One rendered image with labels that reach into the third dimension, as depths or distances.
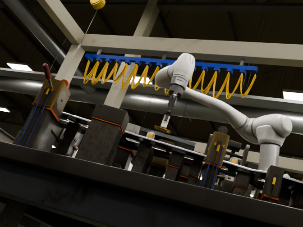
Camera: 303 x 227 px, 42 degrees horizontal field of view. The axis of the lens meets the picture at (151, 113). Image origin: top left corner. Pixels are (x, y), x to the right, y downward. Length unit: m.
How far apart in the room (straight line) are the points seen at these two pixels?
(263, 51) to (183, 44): 1.04
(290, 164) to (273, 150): 5.74
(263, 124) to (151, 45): 3.43
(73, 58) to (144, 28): 5.39
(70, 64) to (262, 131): 4.08
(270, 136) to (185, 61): 0.60
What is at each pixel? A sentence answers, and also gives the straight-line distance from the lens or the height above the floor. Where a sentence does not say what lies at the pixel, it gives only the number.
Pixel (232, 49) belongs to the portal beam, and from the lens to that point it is 5.05.
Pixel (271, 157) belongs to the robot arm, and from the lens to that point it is 2.20.
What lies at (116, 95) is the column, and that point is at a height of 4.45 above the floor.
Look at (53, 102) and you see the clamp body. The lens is 1.51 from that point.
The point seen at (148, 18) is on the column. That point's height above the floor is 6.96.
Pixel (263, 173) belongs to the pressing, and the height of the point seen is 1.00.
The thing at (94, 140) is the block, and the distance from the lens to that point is 1.44.
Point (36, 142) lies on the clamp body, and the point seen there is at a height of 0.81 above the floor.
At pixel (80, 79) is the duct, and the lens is 11.92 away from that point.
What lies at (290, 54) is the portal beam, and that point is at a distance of 4.89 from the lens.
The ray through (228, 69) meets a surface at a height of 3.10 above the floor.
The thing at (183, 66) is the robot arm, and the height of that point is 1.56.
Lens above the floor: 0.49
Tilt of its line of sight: 23 degrees up
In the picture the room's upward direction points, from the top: 21 degrees clockwise
